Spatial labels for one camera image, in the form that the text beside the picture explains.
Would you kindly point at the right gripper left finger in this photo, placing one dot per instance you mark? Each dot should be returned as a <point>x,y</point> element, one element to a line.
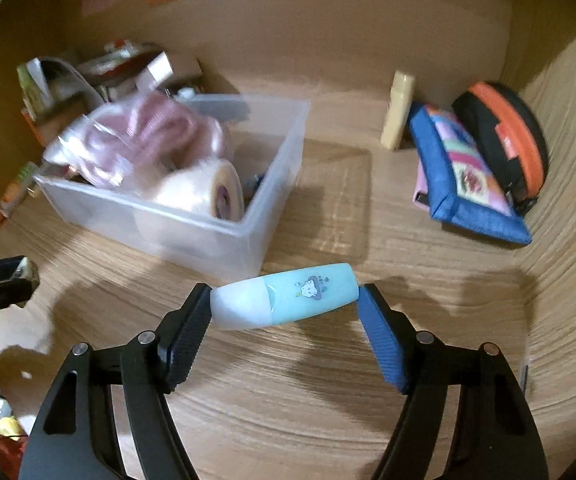
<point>75,434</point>

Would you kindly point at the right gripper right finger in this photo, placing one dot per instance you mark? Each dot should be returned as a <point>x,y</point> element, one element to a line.
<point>494,437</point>

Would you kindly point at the light blue small tube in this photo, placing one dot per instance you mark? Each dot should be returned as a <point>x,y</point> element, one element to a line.
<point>285,297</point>

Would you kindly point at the pink item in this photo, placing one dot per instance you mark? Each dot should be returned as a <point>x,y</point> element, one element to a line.
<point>134,143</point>

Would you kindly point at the small mahjong tile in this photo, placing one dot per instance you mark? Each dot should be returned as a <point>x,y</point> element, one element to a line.
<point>27,271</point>

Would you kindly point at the orange green squeeze tube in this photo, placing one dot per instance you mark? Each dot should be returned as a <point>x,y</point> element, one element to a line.
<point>18,188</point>

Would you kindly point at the white gauze roll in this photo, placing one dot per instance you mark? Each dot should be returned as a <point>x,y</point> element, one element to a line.
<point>211,189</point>

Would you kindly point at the blue patchwork fabric pouch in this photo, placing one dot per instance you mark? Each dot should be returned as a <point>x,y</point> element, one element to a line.
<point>453,181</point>

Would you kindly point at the clear plastic storage bin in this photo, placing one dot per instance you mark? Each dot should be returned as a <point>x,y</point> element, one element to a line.
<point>268,137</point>

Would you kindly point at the black orange round case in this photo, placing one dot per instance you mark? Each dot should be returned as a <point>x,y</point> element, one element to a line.
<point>508,137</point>

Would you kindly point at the white handwritten paper sheet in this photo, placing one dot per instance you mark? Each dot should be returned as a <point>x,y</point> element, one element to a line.
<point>46,82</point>

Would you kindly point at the cream small lotion bottle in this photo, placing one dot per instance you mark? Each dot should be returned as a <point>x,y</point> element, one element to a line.
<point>395,120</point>

